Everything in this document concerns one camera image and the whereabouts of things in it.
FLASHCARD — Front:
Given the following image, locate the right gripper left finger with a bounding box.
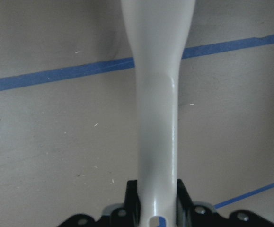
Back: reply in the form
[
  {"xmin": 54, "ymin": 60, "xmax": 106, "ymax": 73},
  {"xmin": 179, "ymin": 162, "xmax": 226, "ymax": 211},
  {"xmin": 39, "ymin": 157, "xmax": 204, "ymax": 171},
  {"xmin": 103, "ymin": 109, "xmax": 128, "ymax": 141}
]
[{"xmin": 59, "ymin": 180, "xmax": 140, "ymax": 227}]

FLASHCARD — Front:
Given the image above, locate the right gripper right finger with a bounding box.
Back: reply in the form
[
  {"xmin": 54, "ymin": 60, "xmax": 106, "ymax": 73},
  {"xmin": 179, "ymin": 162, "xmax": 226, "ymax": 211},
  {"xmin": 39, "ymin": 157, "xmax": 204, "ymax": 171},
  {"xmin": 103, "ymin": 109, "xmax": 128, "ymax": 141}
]
[{"xmin": 176, "ymin": 179, "xmax": 274, "ymax": 227}]

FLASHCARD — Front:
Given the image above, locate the beige hand brush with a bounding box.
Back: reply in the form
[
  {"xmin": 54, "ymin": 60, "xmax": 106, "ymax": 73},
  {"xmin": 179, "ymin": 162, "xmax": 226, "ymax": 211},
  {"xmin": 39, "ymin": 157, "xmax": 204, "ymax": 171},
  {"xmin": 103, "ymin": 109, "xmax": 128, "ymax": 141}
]
[{"xmin": 121, "ymin": 0, "xmax": 195, "ymax": 227}]

